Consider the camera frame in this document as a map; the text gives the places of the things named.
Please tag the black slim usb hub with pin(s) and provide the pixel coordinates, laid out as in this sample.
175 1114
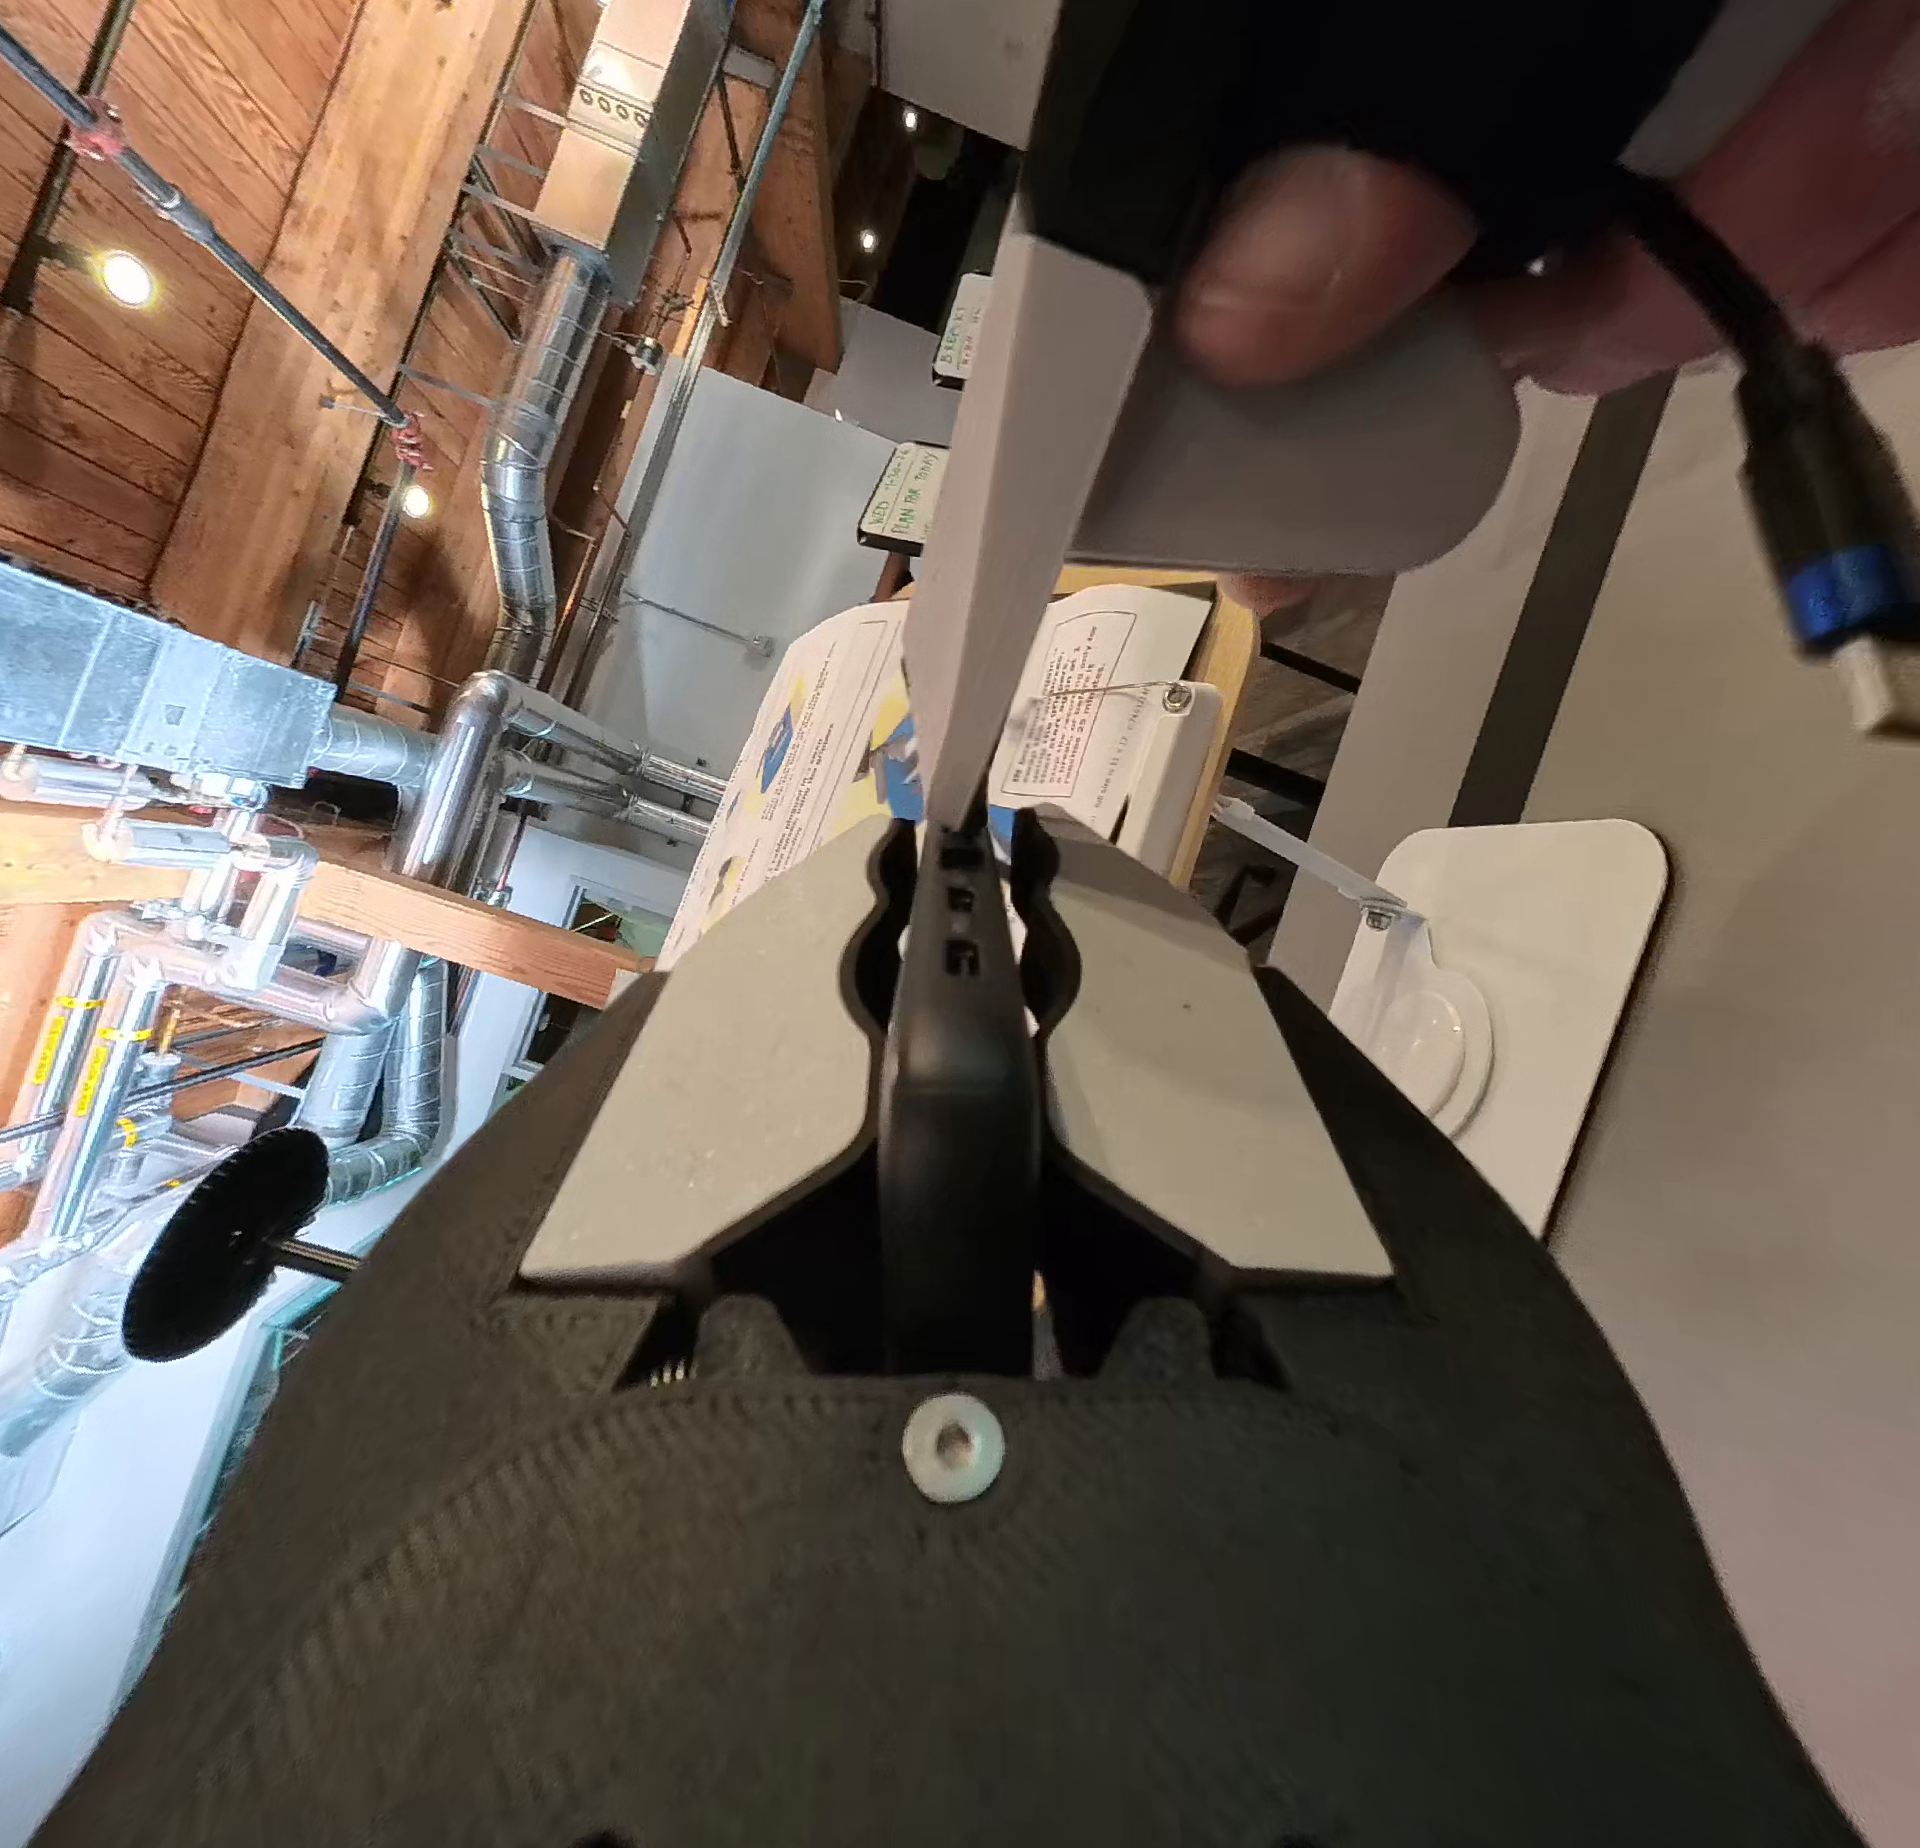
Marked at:
961 1129

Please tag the handwritten whiteboard sign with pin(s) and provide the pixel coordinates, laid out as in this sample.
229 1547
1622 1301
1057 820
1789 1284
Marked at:
967 326
906 492

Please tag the person's right hand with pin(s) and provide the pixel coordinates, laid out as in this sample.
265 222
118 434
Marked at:
1321 258

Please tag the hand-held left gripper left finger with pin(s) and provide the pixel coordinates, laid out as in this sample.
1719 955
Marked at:
705 1129

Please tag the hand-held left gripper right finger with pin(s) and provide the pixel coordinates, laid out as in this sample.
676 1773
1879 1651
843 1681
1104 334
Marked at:
1200 1129

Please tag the printed instruction sheet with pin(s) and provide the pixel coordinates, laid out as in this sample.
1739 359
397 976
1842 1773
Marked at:
796 767

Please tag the white document stand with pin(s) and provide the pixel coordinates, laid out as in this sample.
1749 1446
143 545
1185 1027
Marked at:
1531 979

